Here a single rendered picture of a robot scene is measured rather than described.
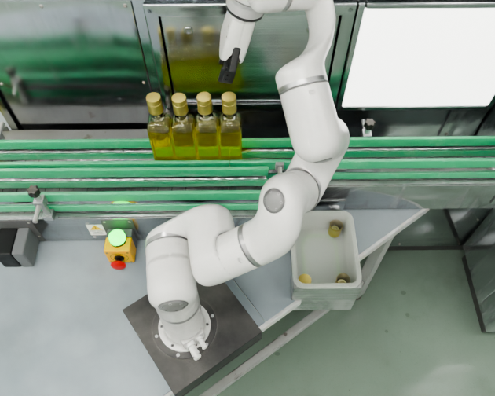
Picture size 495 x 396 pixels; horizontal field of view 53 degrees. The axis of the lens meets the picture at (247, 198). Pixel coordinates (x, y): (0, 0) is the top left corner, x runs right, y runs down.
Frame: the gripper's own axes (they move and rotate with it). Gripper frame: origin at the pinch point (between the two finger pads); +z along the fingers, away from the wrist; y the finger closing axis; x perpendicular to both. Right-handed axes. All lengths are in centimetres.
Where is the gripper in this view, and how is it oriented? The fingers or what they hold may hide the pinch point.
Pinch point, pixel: (227, 67)
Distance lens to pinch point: 109.8
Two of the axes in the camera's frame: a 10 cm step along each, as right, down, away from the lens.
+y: 0.0, 8.4, -5.4
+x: 9.7, 1.4, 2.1
